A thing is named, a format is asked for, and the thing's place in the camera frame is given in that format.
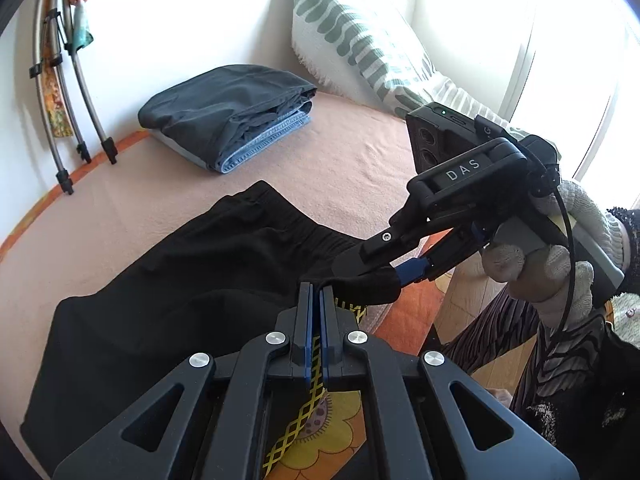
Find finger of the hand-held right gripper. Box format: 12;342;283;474
394;222;493;285
331;195;453;281

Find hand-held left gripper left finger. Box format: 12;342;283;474
52;282;316;480

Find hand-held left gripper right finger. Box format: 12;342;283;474
320;286;581;480

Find black pants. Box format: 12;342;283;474
20;180;401;467

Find person's right hand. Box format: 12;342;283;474
480;179;632;332

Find pink blanket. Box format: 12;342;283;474
0;91;443;463

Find person's striped trousers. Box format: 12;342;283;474
440;287;608;461

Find blue folded jeans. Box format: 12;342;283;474
219;101;314;174

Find green patterned white pillow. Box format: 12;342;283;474
290;0;526;131

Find light grey folded garment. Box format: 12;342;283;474
149;129;213;172

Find folded dark clothes stack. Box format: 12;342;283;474
137;64;319;161

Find person's black top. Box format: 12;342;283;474
522;325;640;480

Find metal drying rack legs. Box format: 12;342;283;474
61;0;118;165

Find grey metal rod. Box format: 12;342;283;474
30;0;75;196
46;0;92;164

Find yellow patterned hanging cloth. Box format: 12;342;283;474
42;66;75;139

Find orange and teal hanging cloth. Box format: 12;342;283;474
69;0;95;50

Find white window frame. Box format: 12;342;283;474
500;0;640;183

